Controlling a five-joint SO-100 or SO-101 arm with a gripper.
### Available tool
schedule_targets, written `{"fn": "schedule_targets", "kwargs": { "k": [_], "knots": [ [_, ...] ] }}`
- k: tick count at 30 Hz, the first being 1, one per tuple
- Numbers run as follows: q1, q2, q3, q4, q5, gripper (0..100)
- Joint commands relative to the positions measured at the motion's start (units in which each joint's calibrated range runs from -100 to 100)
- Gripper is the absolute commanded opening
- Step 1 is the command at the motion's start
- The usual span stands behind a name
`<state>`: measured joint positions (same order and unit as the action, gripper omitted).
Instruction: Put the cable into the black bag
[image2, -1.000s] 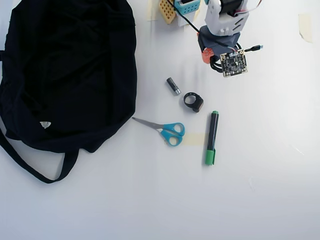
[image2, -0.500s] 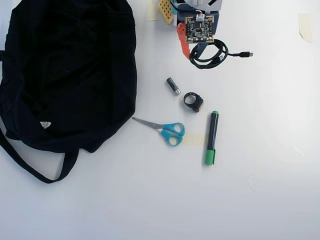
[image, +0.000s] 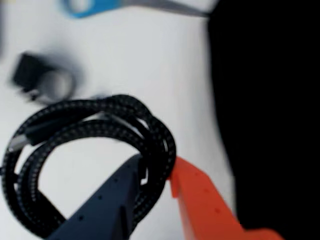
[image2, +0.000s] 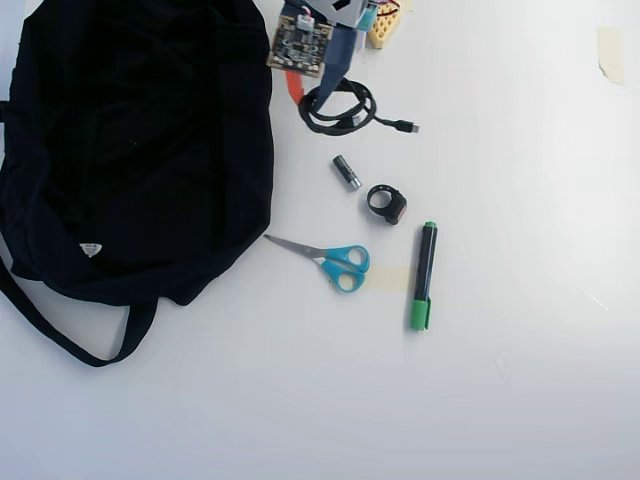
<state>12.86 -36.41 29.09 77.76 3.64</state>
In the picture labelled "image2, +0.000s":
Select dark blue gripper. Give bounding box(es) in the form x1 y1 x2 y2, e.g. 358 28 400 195
284 24 364 109

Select black USB cable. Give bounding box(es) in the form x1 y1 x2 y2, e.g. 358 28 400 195
298 76 422 137

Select black fabric bag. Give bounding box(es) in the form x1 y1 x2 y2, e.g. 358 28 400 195
0 0 277 369

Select black AA battery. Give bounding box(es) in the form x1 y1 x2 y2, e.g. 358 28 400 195
331 154 363 193

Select beige tape strip under scissors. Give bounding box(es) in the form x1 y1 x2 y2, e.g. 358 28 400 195
328 263 412 292

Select green and black marker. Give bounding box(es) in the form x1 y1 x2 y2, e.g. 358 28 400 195
409 219 441 333

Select large beige tape piece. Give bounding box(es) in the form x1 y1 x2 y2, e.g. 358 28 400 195
595 26 627 88

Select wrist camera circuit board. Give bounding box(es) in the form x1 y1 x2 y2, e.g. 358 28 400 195
265 13 335 80

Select black strap-on bike light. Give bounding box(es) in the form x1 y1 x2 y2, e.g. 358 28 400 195
365 182 409 227

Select blue handled scissors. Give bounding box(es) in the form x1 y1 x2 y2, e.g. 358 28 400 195
262 232 372 295

